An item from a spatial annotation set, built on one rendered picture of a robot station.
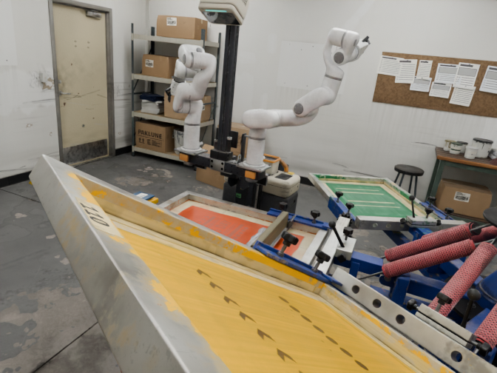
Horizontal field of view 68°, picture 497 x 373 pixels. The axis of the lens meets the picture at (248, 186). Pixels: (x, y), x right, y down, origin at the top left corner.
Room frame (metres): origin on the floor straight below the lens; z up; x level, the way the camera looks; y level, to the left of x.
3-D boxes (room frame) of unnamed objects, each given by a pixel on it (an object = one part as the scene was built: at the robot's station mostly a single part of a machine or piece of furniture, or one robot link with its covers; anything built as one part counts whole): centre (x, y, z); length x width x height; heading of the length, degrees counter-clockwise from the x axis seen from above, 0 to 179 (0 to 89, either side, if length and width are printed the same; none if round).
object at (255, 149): (2.01, -0.02, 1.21); 0.16 x 0.13 x 0.15; 154
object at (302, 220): (1.62, -0.25, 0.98); 0.30 x 0.05 x 0.07; 68
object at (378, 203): (1.96, -0.77, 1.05); 1.08 x 0.61 x 0.23; 8
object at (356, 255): (1.24, -0.45, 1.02); 0.17 x 0.06 x 0.05; 68
